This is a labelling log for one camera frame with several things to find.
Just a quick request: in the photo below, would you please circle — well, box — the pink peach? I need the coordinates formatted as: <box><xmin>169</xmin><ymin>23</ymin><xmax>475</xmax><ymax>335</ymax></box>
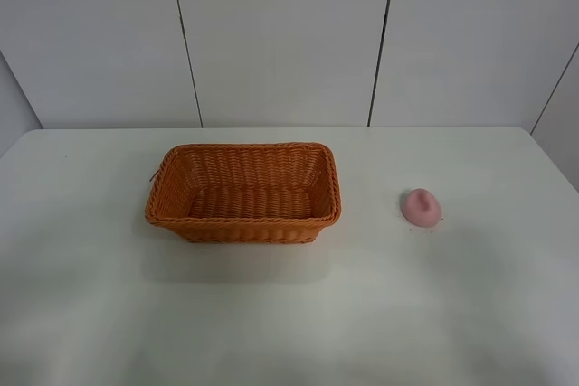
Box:
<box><xmin>402</xmin><ymin>188</ymin><xmax>442</xmax><ymax>228</ymax></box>

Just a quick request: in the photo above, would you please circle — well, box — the orange woven wicker basket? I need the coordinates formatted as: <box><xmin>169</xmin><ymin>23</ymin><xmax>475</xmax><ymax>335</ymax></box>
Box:
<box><xmin>145</xmin><ymin>142</ymin><xmax>341</xmax><ymax>244</ymax></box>

